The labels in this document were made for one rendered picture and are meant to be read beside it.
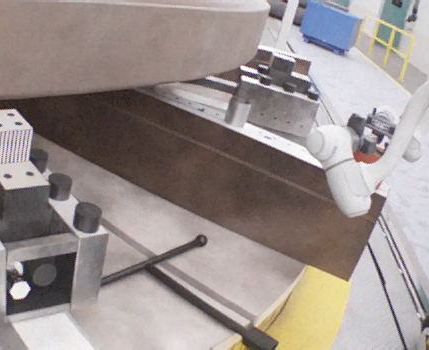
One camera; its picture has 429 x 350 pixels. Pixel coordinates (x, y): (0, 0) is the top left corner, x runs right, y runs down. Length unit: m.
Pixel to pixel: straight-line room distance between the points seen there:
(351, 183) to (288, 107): 1.42
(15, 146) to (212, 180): 1.06
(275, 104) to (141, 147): 0.98
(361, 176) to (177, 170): 0.84
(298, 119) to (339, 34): 8.61
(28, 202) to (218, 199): 1.10
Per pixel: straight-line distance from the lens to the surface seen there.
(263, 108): 2.94
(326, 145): 1.58
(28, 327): 1.21
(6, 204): 1.14
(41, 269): 1.20
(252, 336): 1.56
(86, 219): 1.15
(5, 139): 1.20
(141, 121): 2.18
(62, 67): 1.39
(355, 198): 1.59
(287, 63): 3.02
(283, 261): 2.05
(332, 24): 11.54
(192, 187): 2.14
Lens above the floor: 1.30
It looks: 22 degrees down
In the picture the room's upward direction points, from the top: 17 degrees clockwise
